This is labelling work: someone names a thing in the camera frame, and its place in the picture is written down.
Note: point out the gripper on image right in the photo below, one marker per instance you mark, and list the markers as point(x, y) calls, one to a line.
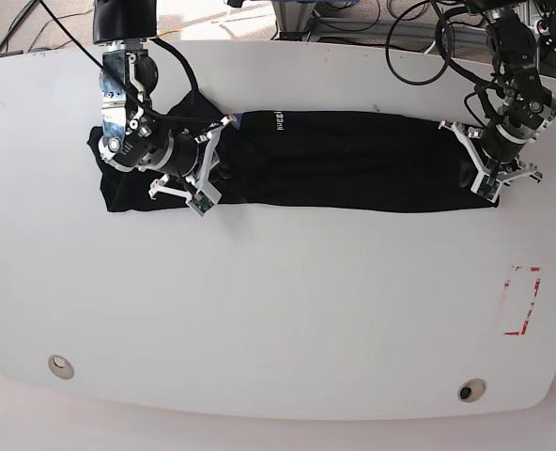
point(495, 150)

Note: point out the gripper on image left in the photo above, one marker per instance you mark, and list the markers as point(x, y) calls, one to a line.
point(186, 161)

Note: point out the black t-shirt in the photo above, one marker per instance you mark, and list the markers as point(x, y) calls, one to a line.
point(345, 160)

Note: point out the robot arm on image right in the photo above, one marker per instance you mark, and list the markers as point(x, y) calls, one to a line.
point(515, 102)

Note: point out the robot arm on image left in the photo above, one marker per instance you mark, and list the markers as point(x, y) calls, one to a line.
point(130, 125)

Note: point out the red tape rectangle marking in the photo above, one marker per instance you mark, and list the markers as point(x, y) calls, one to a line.
point(519, 295)

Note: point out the table grommet hole right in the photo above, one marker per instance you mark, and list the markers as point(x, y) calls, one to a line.
point(471, 390)

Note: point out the white table grommet left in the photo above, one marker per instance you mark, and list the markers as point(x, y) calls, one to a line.
point(61, 367)

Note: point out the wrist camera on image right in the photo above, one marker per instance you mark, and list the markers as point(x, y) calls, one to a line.
point(487, 187)

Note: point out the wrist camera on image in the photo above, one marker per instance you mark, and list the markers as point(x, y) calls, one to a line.
point(204, 200)
point(487, 187)

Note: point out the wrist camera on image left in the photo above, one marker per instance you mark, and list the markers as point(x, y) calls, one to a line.
point(204, 200)

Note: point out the aluminium frame rail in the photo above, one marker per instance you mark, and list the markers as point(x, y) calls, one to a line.
point(353, 30)

